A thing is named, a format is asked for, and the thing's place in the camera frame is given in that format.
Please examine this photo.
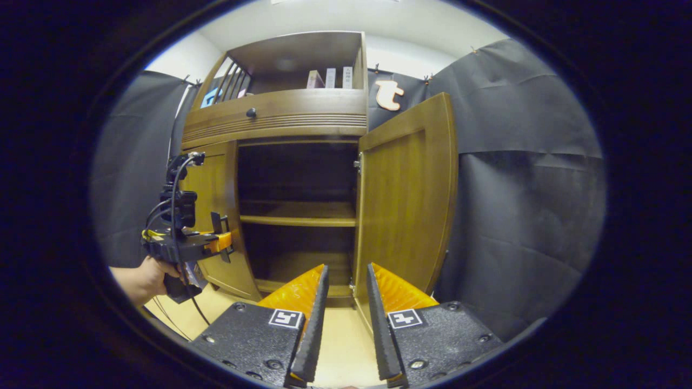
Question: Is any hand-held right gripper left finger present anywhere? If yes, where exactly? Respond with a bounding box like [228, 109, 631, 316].
[188, 263, 330, 388]

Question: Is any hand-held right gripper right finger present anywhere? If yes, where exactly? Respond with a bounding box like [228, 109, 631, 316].
[366, 262, 505, 388]

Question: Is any black door handle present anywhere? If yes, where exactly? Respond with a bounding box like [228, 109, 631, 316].
[210, 212, 234, 264]

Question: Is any wooden cabinet door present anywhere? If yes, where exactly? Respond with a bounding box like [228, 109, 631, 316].
[352, 92, 459, 338]
[180, 142, 264, 302]

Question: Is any wooden double-door shoe cabinet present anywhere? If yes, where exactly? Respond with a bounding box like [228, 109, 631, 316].
[180, 31, 459, 338]

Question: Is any wooden cabinet drawer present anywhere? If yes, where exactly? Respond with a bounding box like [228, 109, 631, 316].
[184, 89, 368, 128]

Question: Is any wooden inner shelf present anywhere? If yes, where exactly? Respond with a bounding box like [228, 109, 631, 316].
[239, 201, 357, 227]

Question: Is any black cable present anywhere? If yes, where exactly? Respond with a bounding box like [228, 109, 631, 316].
[145, 154, 211, 326]

